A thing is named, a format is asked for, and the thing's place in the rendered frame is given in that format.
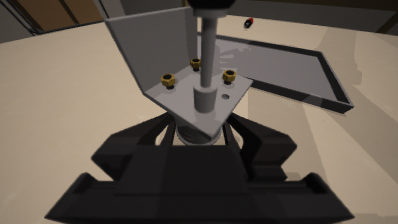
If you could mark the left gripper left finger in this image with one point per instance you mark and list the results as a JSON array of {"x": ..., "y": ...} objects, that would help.
[{"x": 145, "y": 133}]

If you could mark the red hand nut driver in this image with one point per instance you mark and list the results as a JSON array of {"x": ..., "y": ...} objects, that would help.
[{"x": 249, "y": 22}]

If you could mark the dark grey cylinder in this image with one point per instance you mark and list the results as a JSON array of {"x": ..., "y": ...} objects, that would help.
[{"x": 190, "y": 137}]

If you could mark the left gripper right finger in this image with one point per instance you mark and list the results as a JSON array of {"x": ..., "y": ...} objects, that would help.
[{"x": 262, "y": 146}]

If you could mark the brass hex nut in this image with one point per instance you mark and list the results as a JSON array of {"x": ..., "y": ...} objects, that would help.
[
  {"x": 195, "y": 63},
  {"x": 229, "y": 75},
  {"x": 168, "y": 80}
]

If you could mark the dark blue nut driver barrel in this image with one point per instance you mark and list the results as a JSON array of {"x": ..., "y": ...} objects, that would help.
[{"x": 205, "y": 88}]

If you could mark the grey metal l-shaped bracket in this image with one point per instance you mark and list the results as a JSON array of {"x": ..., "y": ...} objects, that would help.
[{"x": 164, "y": 42}]

